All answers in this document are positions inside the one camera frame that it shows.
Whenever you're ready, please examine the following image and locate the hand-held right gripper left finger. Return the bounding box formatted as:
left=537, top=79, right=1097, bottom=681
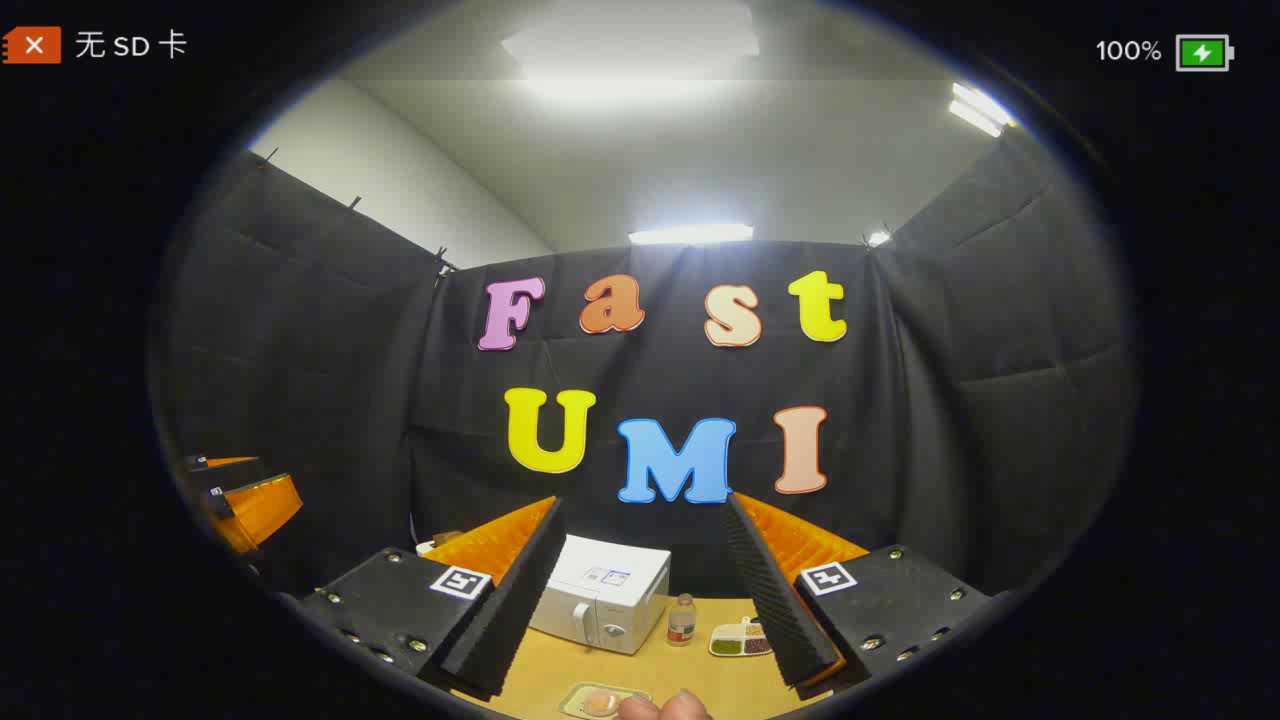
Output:
left=300, top=495, right=567, bottom=701

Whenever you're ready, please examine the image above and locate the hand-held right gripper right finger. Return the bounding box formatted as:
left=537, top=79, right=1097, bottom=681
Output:
left=722, top=492, right=993, bottom=691

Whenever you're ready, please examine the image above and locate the white microwave oven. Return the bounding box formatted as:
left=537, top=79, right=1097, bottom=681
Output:
left=528, top=535, right=672, bottom=656

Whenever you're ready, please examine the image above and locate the white divided dish of beans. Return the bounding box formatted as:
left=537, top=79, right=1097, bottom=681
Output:
left=709, top=617, right=773, bottom=658

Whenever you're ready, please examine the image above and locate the pale green square plate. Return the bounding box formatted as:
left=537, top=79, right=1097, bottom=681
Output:
left=558, top=682, right=653, bottom=720

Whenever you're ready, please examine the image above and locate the ceiling light panel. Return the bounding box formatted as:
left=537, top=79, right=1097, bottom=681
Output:
left=947, top=82, right=1016, bottom=138
left=628, top=223, right=755, bottom=246
left=500, top=0, right=761, bottom=101

